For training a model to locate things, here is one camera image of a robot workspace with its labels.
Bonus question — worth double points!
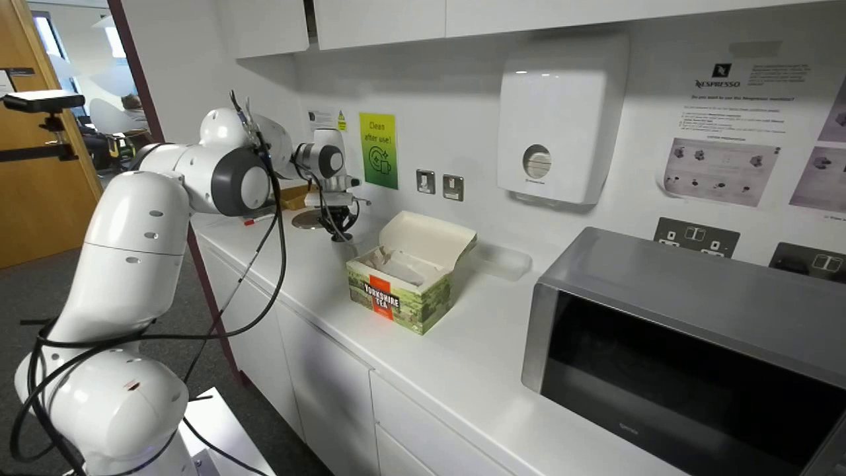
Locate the white paper towel dispenser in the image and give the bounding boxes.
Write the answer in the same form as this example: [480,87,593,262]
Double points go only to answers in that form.
[495,34,633,211]

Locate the round metal drain tray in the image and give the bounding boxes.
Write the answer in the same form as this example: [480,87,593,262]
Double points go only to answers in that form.
[289,206,329,233]

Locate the black camera on stand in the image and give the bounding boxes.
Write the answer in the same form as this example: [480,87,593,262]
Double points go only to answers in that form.
[0,87,87,135]

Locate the white base cabinet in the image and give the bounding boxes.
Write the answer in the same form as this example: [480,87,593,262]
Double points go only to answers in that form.
[195,233,514,476]

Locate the green open tea box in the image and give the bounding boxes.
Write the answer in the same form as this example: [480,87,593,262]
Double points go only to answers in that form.
[343,208,480,339]

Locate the stainless steel microwave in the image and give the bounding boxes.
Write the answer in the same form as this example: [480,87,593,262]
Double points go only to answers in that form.
[518,225,846,476]

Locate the green clean after use poster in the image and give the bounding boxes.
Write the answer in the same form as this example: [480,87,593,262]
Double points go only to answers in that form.
[357,112,399,192]

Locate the dark wall switch plate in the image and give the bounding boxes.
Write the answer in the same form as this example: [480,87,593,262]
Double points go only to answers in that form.
[768,240,846,285]
[654,214,743,258]

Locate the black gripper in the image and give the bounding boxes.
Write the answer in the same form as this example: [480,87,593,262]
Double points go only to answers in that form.
[318,199,363,245]

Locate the white instruction poster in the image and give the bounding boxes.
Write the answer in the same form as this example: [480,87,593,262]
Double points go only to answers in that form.
[657,55,846,214]

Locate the white floor plate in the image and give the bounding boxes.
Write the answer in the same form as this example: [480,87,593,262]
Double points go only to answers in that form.
[181,387,279,476]

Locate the white wall cabinet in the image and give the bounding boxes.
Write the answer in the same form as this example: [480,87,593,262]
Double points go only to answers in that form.
[214,0,846,64]

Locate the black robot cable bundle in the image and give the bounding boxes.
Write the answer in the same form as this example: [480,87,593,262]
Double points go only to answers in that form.
[8,91,292,476]

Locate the silver wall socket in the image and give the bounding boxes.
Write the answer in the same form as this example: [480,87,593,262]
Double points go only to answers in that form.
[439,171,465,203]
[412,166,439,199]

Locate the brown cardboard box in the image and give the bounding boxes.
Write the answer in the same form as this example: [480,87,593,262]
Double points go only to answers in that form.
[279,179,313,211]

